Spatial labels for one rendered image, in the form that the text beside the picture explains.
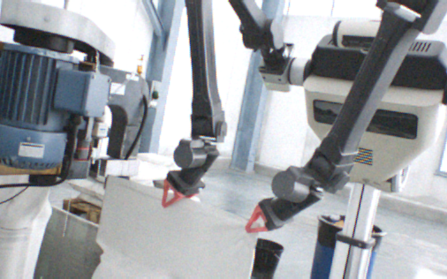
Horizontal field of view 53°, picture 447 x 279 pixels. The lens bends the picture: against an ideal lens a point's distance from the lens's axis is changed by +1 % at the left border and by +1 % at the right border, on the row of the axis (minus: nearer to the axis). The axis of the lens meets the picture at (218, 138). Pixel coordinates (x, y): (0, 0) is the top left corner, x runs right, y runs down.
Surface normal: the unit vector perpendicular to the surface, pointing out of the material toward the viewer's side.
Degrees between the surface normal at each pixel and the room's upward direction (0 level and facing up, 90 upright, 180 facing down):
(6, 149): 92
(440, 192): 90
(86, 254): 90
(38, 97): 90
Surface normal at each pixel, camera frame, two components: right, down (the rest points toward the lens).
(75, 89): -0.16, 0.04
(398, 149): -0.53, 0.60
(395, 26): -0.84, 0.11
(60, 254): -0.54, -0.04
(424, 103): -0.21, -0.78
